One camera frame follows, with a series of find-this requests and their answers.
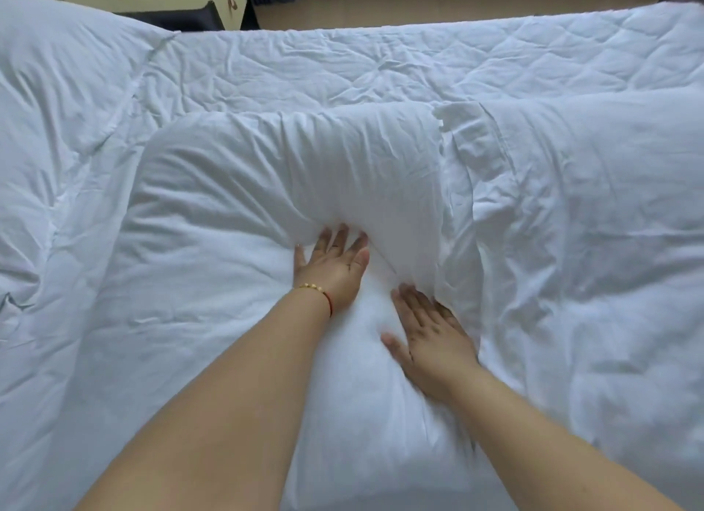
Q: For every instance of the person's right middle finger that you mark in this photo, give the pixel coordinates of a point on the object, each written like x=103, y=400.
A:
x=421, y=307

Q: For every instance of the white pillow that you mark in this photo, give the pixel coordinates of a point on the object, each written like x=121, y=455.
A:
x=220, y=318

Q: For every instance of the person's left little finger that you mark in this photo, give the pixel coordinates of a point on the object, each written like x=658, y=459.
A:
x=299, y=257

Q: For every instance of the white quilted mattress cover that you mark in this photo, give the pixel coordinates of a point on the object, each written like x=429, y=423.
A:
x=385, y=60

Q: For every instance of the person's right hand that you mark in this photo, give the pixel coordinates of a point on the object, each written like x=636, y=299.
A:
x=434, y=351

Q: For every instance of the person's left hand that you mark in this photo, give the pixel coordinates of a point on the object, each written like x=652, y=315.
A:
x=329, y=277

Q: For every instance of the white duvet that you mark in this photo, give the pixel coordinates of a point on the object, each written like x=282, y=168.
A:
x=49, y=142

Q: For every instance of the person's left thumb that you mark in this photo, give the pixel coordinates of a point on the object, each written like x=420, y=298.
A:
x=361, y=264

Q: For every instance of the white pillowcase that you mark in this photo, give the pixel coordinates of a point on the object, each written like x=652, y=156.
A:
x=308, y=169

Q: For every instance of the person's left middle finger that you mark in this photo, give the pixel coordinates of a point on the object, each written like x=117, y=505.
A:
x=341, y=237

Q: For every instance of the person's left forearm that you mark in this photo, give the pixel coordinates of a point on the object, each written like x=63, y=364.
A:
x=231, y=411

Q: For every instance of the white bed sheet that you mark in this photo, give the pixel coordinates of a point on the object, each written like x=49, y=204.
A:
x=594, y=241

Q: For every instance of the person's right forearm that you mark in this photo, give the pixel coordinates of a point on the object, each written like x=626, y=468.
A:
x=539, y=450

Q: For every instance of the person's right thumb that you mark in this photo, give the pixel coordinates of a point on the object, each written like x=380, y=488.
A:
x=396, y=348

